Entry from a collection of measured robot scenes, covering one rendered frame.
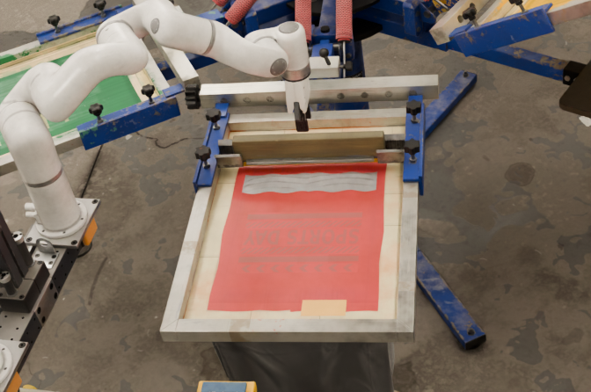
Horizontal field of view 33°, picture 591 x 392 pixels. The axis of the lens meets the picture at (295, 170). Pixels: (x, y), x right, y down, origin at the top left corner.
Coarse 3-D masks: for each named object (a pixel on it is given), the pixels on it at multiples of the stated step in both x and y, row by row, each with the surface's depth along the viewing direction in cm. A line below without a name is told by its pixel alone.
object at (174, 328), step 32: (256, 128) 283; (288, 128) 281; (320, 128) 280; (416, 192) 251; (192, 224) 253; (416, 224) 242; (192, 256) 245; (416, 256) 237; (192, 320) 230; (224, 320) 228; (256, 320) 227; (288, 320) 226; (320, 320) 224; (352, 320) 223; (384, 320) 222
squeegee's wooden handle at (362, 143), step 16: (240, 144) 265; (256, 144) 264; (272, 144) 264; (288, 144) 263; (304, 144) 263; (320, 144) 262; (336, 144) 261; (352, 144) 261; (368, 144) 260; (384, 144) 262
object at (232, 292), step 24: (240, 168) 272; (264, 168) 271; (288, 168) 270; (240, 192) 265; (264, 192) 264; (240, 216) 258; (240, 240) 252; (216, 288) 241; (240, 288) 240; (264, 288) 239; (288, 288) 237
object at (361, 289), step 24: (312, 168) 268; (336, 168) 267; (360, 168) 266; (384, 168) 264; (312, 192) 261; (336, 192) 260; (360, 192) 259; (360, 240) 246; (360, 264) 240; (312, 288) 236; (336, 288) 235; (360, 288) 234
